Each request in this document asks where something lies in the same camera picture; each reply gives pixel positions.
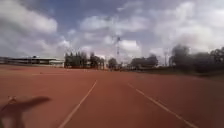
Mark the grass strip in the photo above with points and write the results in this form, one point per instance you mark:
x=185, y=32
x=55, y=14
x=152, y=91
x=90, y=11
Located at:
x=196, y=74

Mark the clump of trees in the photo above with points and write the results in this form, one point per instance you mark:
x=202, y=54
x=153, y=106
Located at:
x=112, y=63

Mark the long dark tree line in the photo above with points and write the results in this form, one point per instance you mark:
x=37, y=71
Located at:
x=186, y=61

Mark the tall floodlight mast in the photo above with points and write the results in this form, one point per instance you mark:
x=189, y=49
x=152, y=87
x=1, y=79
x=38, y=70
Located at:
x=118, y=46

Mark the row of dark trees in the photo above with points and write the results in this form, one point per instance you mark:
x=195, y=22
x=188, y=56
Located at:
x=76, y=61

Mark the low flat-roofed building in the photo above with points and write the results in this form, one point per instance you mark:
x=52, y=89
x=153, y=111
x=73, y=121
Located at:
x=36, y=61

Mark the pole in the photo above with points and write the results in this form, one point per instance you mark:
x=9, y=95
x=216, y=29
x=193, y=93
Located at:
x=165, y=58

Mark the red running track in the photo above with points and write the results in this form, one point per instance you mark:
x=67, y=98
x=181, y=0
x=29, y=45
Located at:
x=113, y=103

